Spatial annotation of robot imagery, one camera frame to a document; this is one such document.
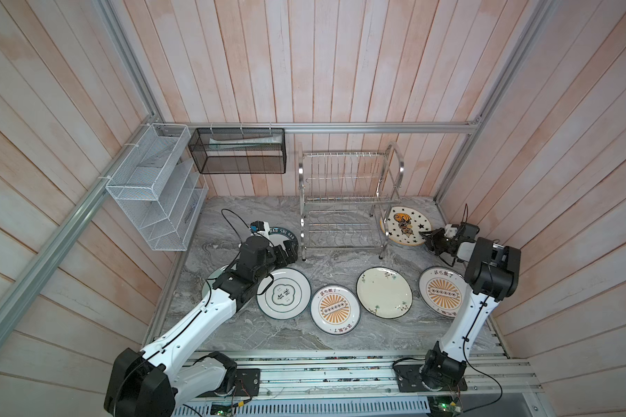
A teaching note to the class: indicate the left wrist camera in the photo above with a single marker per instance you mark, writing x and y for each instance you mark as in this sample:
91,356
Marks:
260,228

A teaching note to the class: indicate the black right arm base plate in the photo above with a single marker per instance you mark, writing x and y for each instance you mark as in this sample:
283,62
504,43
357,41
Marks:
411,380

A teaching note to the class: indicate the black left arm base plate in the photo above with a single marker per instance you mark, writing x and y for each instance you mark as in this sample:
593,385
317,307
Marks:
242,381

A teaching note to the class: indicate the dark-rim lettered white plate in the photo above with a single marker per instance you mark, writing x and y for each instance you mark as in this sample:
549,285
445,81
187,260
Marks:
280,235

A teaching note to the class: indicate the cat and stars orange-rim plate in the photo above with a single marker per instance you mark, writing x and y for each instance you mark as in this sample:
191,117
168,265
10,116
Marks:
406,226

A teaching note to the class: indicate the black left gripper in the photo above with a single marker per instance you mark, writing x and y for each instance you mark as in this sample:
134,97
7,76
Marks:
282,260

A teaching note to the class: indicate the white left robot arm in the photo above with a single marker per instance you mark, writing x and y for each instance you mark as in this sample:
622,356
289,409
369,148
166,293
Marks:
156,380

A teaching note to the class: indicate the white plate with flower outline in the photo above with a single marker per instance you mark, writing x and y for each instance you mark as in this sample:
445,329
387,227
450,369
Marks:
284,294

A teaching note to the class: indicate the orange sunburst plate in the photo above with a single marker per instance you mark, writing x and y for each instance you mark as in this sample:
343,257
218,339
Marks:
335,310
443,290

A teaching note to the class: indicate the cream plate with berry sprigs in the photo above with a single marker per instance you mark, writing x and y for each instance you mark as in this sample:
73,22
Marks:
384,293

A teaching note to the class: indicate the orange sunburst plate right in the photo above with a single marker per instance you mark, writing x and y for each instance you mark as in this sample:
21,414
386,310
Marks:
443,290

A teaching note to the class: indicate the orange sunburst plate centre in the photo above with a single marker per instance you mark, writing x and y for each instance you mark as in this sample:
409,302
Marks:
335,310

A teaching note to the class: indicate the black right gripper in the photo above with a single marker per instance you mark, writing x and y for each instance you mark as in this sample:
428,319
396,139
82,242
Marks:
430,239

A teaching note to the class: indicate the pale green plate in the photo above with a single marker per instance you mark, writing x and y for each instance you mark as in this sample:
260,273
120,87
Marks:
207,283

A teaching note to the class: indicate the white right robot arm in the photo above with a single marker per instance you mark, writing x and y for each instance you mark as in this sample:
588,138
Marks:
491,275

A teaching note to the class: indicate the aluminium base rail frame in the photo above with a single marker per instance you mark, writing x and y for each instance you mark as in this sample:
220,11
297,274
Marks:
362,383

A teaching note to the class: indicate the white wire mesh shelf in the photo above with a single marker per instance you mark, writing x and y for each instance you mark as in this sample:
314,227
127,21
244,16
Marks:
158,190

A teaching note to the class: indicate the black mesh wall basket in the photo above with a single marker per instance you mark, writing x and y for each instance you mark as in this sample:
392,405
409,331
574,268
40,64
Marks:
242,151

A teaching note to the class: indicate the stainless steel dish rack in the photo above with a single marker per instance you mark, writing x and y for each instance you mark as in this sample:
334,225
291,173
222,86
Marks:
346,197

